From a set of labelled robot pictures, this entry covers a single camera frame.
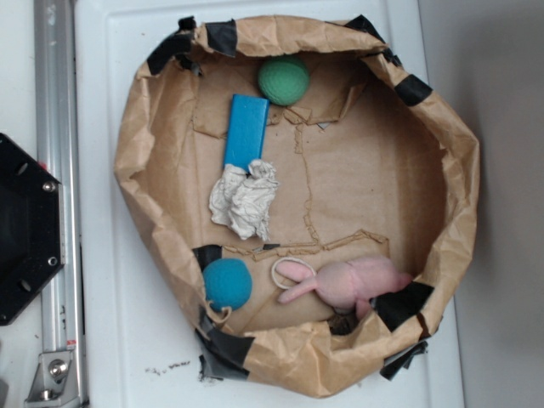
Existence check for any blue rectangular block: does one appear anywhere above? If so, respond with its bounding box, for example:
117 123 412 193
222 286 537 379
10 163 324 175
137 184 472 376
224 94 269 171

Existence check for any crumpled white cloth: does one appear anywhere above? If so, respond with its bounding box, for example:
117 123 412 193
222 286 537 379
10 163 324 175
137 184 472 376
209 159 280 241

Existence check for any teal foam ball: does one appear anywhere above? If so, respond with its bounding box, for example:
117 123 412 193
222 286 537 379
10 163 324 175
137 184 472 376
203 258 252 312

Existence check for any pink plush bunny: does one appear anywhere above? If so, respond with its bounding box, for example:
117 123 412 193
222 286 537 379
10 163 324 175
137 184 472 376
270 255 413 320

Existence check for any green foam ball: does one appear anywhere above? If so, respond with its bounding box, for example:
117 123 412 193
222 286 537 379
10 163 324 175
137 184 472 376
258 55 310 106

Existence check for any white tray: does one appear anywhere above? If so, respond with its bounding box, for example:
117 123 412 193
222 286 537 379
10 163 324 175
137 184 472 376
75 1 464 407

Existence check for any brown paper bin wall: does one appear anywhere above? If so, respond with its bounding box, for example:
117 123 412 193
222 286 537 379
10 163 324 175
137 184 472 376
115 15 479 398

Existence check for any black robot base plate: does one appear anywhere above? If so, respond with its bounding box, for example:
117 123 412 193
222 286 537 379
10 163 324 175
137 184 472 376
0 133 64 326

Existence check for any aluminium extrusion rail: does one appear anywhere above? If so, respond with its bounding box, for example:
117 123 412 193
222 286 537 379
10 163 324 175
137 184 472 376
33 1 88 407

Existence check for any metal corner bracket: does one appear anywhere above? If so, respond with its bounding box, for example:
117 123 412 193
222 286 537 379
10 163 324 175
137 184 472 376
24 350 79 407

